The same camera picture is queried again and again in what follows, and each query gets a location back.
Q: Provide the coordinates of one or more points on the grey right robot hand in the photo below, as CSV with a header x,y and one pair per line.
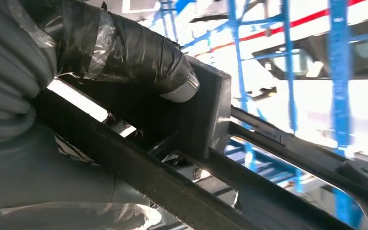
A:
x,y
133,50

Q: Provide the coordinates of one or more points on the blue metal shelf rack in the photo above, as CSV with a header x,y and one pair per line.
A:
x,y
341,79

